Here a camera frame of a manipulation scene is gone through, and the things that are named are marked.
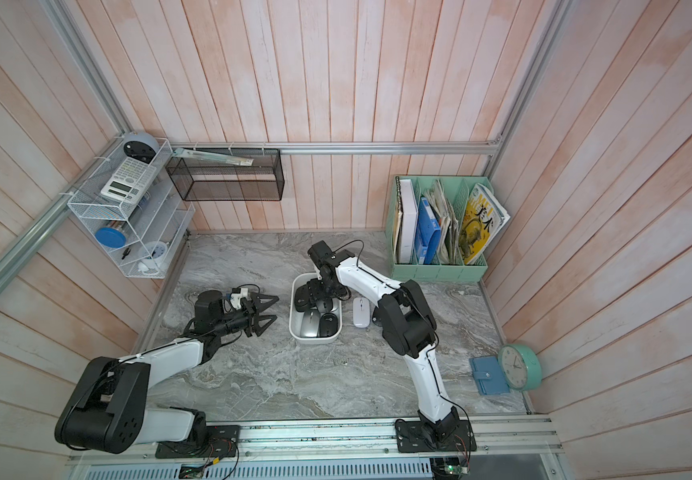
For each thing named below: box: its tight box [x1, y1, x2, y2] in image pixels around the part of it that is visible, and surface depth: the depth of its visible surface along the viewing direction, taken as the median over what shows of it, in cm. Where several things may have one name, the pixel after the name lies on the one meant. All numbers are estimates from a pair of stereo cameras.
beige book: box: [393, 176, 404, 256], surface depth 92 cm
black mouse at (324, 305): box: [316, 297, 333, 313], surface depth 97 cm
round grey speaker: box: [122, 132, 159, 163], surface depth 83 cm
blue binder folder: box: [414, 196, 441, 265], surface depth 97 cm
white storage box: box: [288, 273, 343, 345], surface depth 93 cm
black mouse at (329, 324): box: [319, 312, 339, 337], surface depth 94 cm
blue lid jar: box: [95, 227, 127, 249], surface depth 79 cm
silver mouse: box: [300, 309, 321, 338], surface depth 95 cm
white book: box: [394, 176, 418, 264], surface depth 96 cm
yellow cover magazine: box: [460, 183, 511, 265], surface depth 100 cm
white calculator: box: [100, 157, 157, 204], surface depth 79 cm
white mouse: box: [352, 296, 371, 329], surface depth 97 cm
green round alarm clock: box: [497, 343, 543, 392], surface depth 78 cm
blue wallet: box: [469, 356, 510, 395], surface depth 84 cm
